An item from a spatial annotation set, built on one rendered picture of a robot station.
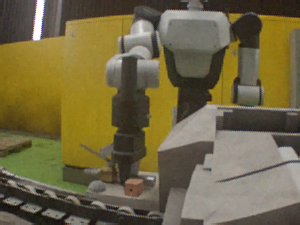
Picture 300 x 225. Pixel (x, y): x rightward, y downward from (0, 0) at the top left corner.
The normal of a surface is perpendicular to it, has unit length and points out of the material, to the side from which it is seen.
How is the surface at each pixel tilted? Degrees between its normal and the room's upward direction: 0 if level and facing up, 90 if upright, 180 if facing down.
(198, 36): 99
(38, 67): 90
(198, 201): 28
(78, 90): 90
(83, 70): 90
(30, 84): 90
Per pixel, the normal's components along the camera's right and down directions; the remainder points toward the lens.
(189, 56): -0.27, 0.19
